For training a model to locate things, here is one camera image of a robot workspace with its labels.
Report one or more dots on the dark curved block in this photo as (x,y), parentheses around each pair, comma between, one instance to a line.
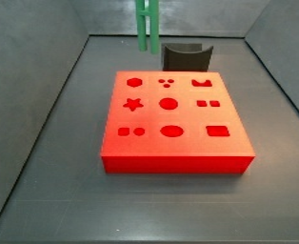
(186,57)

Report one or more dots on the green three prong peg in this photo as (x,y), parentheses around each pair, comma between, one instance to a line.
(147,20)

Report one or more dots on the red shape sorter block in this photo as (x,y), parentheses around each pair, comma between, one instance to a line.
(174,124)

